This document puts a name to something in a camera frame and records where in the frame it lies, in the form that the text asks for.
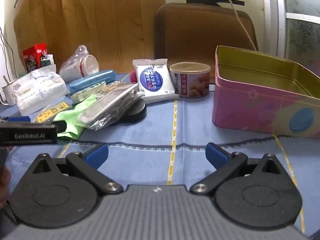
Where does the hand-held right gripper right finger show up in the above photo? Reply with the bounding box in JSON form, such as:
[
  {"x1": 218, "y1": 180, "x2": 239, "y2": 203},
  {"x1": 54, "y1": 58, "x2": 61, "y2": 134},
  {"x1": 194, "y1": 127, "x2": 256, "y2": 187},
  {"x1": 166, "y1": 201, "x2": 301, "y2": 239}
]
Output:
[{"x1": 189, "y1": 142, "x2": 287, "y2": 195}]

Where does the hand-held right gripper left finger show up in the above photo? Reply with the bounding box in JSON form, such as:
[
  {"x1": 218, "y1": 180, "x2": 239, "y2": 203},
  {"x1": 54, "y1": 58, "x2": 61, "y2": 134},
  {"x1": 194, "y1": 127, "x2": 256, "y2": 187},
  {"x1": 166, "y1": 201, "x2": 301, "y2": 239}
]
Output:
[{"x1": 31, "y1": 142, "x2": 124, "y2": 195}]

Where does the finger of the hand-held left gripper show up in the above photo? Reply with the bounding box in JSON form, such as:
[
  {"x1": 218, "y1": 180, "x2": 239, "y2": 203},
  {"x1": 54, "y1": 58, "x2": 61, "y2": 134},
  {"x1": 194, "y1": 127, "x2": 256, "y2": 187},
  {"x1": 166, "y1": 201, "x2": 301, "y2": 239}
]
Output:
[
  {"x1": 0, "y1": 116, "x2": 31, "y2": 124},
  {"x1": 51, "y1": 121, "x2": 68, "y2": 133}
]

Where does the green cloth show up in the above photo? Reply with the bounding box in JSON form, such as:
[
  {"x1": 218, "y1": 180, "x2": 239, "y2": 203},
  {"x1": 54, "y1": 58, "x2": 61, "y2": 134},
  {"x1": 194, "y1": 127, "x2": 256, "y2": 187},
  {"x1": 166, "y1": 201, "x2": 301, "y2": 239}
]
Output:
[{"x1": 54, "y1": 94, "x2": 101, "y2": 140}]

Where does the pink tin box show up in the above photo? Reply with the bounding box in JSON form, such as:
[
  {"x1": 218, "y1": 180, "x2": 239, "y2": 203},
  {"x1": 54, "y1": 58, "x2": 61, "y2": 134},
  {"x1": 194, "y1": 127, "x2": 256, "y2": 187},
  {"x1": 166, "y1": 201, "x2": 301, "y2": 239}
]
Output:
[{"x1": 212, "y1": 45, "x2": 320, "y2": 140}]

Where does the green patterned tissue packet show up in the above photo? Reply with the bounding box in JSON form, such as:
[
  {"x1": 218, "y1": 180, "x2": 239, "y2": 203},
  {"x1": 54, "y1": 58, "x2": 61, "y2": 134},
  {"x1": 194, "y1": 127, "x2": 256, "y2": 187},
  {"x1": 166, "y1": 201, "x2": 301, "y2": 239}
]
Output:
[{"x1": 41, "y1": 54, "x2": 55, "y2": 67}]

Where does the yellow packet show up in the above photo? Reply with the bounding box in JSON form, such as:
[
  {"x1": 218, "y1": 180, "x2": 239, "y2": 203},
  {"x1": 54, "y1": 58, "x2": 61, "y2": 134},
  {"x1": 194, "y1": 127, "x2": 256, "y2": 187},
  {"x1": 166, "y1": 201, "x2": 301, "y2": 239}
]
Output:
[{"x1": 35, "y1": 102, "x2": 71, "y2": 124}]

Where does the white mug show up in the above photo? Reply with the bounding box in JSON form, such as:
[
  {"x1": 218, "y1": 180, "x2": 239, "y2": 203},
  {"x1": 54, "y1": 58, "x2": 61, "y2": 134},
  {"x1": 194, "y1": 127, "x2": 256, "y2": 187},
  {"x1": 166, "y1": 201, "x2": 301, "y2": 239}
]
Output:
[{"x1": 0, "y1": 82, "x2": 17, "y2": 107}]

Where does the white plastic bag of packs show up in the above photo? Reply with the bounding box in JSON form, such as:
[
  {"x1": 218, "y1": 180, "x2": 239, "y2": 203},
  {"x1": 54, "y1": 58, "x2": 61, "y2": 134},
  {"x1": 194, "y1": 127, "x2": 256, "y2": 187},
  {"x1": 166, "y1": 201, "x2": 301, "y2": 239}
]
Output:
[{"x1": 12, "y1": 64, "x2": 67, "y2": 117}]

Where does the pale green packet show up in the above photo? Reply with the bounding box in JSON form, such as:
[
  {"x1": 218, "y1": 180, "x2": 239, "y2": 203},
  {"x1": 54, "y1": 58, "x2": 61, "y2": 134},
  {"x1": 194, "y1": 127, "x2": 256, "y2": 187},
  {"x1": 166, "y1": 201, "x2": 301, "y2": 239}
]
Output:
[{"x1": 70, "y1": 81, "x2": 118, "y2": 104}]

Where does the clear plastic wrapped package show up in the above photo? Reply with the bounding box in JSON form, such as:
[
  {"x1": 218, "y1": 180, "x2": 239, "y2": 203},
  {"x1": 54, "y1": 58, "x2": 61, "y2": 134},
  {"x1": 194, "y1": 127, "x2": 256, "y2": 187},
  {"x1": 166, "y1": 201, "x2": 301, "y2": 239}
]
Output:
[{"x1": 78, "y1": 82, "x2": 145, "y2": 131}]

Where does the blue glasses case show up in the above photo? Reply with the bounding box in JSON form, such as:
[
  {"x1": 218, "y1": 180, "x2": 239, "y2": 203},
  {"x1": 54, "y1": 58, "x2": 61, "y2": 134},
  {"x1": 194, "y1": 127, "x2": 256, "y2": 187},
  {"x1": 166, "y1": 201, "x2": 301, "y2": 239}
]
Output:
[{"x1": 69, "y1": 69, "x2": 116, "y2": 94}]

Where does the blue checked tablecloth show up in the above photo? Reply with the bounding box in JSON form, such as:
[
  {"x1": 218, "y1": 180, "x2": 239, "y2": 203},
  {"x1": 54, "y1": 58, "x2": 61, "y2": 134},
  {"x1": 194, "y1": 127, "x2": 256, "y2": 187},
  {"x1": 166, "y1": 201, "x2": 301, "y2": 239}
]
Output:
[{"x1": 0, "y1": 72, "x2": 320, "y2": 240}]

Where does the black round disc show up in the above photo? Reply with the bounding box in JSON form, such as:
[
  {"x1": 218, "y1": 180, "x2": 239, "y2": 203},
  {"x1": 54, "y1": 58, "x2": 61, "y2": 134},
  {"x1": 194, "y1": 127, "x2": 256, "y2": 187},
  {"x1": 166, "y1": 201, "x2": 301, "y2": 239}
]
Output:
[{"x1": 117, "y1": 97, "x2": 147, "y2": 124}]

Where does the plastic bag of cups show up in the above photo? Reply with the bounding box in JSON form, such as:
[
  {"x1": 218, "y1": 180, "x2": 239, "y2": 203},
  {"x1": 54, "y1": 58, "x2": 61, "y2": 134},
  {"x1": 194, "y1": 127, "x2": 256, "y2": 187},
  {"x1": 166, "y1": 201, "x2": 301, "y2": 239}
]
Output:
[{"x1": 59, "y1": 45, "x2": 100, "y2": 83}]

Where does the red tissue packet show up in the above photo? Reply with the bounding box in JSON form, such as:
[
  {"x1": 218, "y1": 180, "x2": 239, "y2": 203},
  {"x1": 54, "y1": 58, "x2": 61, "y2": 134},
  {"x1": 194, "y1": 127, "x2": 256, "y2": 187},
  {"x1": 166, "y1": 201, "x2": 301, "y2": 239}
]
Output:
[{"x1": 22, "y1": 43, "x2": 48, "y2": 72}]

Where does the round food can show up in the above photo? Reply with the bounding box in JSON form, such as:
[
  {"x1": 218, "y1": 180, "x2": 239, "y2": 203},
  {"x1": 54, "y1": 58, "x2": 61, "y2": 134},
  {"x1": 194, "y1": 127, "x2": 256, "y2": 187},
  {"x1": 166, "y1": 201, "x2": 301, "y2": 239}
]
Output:
[{"x1": 170, "y1": 62, "x2": 211, "y2": 98}]

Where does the white wet wipes packet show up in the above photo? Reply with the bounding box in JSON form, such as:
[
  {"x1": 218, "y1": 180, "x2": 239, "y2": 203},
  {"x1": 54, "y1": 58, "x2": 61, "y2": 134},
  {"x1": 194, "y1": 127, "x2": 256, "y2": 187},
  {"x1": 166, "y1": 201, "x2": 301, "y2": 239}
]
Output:
[{"x1": 132, "y1": 59, "x2": 180, "y2": 105}]

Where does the wooden board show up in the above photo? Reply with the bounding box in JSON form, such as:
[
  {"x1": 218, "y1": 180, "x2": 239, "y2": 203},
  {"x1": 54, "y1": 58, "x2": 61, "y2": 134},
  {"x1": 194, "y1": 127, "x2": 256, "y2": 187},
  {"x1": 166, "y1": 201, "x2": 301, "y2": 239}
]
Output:
[{"x1": 12, "y1": 0, "x2": 166, "y2": 75}]

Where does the patterned glass door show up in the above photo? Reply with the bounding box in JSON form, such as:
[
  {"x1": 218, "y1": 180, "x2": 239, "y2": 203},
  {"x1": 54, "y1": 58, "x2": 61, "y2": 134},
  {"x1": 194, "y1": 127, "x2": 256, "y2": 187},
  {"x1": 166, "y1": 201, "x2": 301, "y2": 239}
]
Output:
[{"x1": 265, "y1": 0, "x2": 320, "y2": 67}]

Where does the thin black cable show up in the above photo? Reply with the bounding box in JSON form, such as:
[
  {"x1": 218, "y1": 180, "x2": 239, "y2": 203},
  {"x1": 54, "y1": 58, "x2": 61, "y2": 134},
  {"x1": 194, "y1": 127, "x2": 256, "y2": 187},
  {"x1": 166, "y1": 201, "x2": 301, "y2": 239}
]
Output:
[{"x1": 0, "y1": 26, "x2": 18, "y2": 80}]

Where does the white cable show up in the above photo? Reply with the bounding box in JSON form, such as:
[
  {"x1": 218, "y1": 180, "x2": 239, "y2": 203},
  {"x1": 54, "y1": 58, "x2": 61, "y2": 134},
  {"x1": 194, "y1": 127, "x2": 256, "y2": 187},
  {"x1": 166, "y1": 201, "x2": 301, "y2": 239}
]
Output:
[{"x1": 217, "y1": 0, "x2": 258, "y2": 52}]

